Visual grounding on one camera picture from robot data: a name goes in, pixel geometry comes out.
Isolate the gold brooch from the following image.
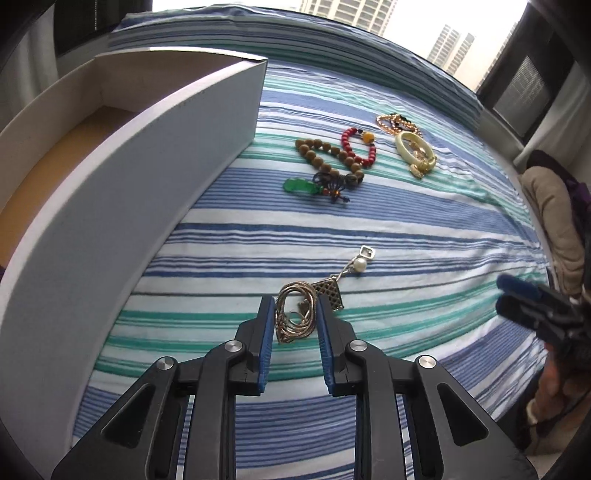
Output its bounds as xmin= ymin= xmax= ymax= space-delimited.
xmin=409 ymin=154 xmax=438 ymax=179

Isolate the gold chain necklace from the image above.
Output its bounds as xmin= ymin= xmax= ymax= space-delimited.
xmin=276 ymin=281 xmax=319 ymax=344

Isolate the person's right hand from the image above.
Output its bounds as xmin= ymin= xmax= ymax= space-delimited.
xmin=529 ymin=355 xmax=573 ymax=423

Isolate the brown wooden bead bracelet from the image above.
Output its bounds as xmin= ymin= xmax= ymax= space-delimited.
xmin=295 ymin=137 xmax=365 ymax=188

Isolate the pearl and lattice pendant charm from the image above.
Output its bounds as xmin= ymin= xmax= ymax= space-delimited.
xmin=313 ymin=246 xmax=377 ymax=315

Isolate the white cardboard box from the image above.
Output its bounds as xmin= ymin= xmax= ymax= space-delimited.
xmin=0 ymin=50 xmax=269 ymax=467

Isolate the beige cushion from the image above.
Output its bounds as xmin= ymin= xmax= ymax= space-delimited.
xmin=522 ymin=166 xmax=587 ymax=296

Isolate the pale jade bangle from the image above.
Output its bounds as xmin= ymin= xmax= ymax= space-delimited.
xmin=395 ymin=130 xmax=437 ymax=163

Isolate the large high-rise building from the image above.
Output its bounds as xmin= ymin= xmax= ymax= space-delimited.
xmin=300 ymin=0 xmax=398 ymax=36

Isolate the slim twin high-rise building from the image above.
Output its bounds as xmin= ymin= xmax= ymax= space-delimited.
xmin=427 ymin=25 xmax=476 ymax=77

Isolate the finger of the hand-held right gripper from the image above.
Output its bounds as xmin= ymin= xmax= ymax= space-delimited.
xmin=498 ymin=274 xmax=555 ymax=302
xmin=495 ymin=295 xmax=561 ymax=330

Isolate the gold bead bracelet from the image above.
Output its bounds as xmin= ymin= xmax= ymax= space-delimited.
xmin=376 ymin=113 xmax=403 ymax=136

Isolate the green jade pendant knotted cord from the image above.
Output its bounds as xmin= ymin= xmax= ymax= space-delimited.
xmin=283 ymin=171 xmax=352 ymax=205

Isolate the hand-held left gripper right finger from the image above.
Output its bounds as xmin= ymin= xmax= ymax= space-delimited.
xmin=315 ymin=298 xmax=539 ymax=480

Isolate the black bead bracelet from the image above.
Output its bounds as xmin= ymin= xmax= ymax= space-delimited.
xmin=390 ymin=112 xmax=423 ymax=136

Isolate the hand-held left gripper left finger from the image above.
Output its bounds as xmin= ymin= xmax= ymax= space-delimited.
xmin=51 ymin=295 xmax=277 ymax=480

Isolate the window blind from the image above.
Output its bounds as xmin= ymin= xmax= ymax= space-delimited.
xmin=503 ymin=55 xmax=555 ymax=121

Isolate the blue green striped bed sheet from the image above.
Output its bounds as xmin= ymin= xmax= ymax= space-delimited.
xmin=71 ymin=9 xmax=561 ymax=480

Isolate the red bead bracelet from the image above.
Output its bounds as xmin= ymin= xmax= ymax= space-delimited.
xmin=341 ymin=128 xmax=377 ymax=169

